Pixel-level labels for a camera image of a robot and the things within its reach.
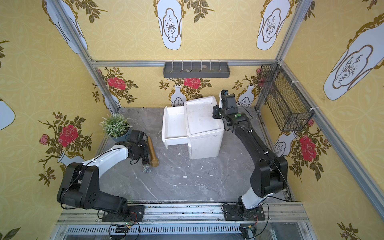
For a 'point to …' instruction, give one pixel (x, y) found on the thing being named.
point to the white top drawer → (174, 128)
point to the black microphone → (147, 167)
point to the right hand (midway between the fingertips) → (212, 110)
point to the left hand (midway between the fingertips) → (145, 151)
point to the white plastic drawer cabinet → (205, 133)
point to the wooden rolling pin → (154, 161)
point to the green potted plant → (117, 127)
